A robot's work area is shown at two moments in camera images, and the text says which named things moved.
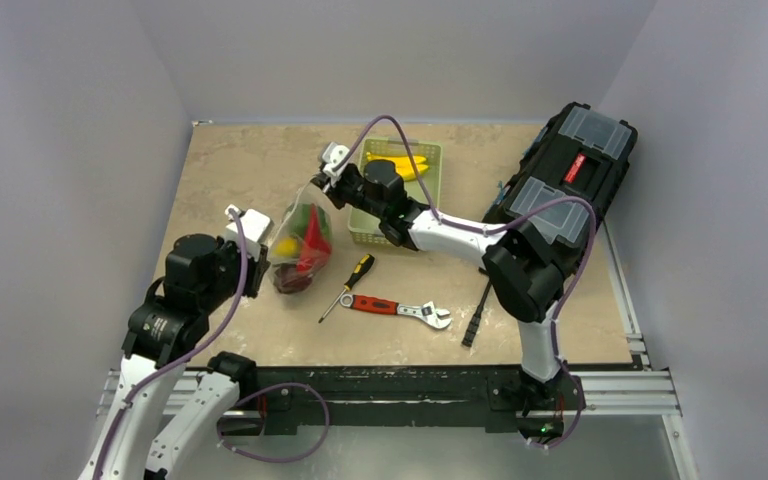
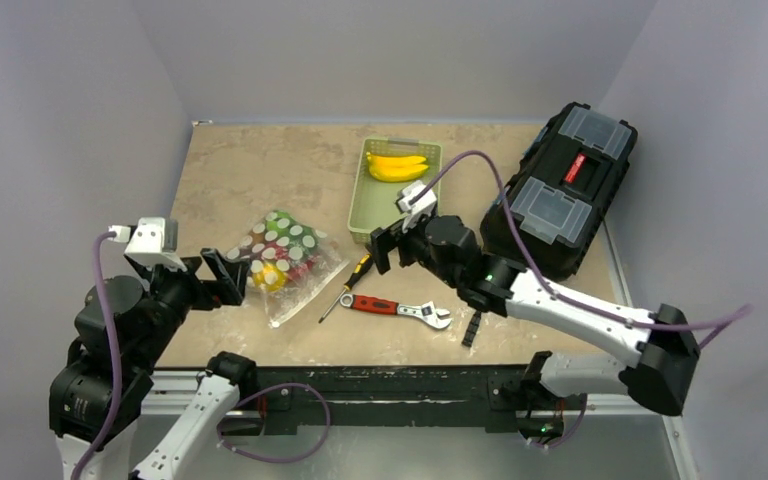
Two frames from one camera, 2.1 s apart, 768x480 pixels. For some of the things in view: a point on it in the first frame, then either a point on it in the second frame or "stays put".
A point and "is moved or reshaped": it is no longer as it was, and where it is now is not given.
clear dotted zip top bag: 304,245 is moved or reshaped
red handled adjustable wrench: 428,311 stays put
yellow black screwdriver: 362,267 stays put
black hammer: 475,320 stays put
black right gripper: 330,192 to 392,241
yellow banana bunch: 403,164 stays put
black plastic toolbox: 578,153 stays put
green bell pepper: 299,220 to 281,228
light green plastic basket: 363,225 stays put
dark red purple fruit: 288,280 is moved or reshaped
